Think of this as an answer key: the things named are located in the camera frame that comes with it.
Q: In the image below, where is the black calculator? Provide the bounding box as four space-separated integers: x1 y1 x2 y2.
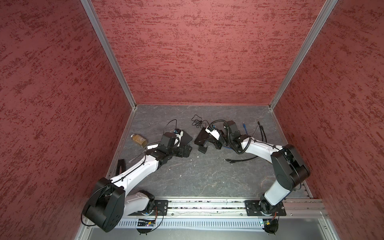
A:
147 144 159 150

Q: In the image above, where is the aluminium corner post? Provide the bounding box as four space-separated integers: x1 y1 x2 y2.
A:
269 0 338 112
81 0 137 111

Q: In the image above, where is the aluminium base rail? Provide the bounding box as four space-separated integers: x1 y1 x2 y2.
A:
86 196 329 220

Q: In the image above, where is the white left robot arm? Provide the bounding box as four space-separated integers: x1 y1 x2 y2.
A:
81 129 193 233

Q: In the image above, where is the black network switch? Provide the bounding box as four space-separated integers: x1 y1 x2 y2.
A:
179 131 193 146
194 128 212 146

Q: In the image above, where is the black power adapter near switch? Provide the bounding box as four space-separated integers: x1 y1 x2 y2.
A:
198 146 208 154

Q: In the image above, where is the black ethernet cable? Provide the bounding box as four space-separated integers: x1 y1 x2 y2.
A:
257 121 268 143
224 155 259 165

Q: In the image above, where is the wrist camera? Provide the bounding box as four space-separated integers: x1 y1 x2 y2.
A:
205 127 221 141
174 129 184 147

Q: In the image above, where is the aluminium right corner post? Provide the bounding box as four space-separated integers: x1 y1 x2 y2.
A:
269 0 338 112

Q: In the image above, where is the black power adapter with cable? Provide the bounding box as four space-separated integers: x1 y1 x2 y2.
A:
191 114 210 129

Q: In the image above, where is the aluminium left corner post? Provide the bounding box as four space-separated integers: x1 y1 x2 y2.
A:
81 0 137 111

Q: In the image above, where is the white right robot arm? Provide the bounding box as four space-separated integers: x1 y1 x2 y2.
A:
205 120 311 216

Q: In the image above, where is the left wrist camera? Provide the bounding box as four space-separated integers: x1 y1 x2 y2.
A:
174 129 184 147

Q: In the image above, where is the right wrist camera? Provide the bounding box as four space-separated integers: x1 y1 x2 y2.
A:
205 127 221 141

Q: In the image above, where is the glass jar with brown contents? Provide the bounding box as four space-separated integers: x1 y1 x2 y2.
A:
131 134 148 148

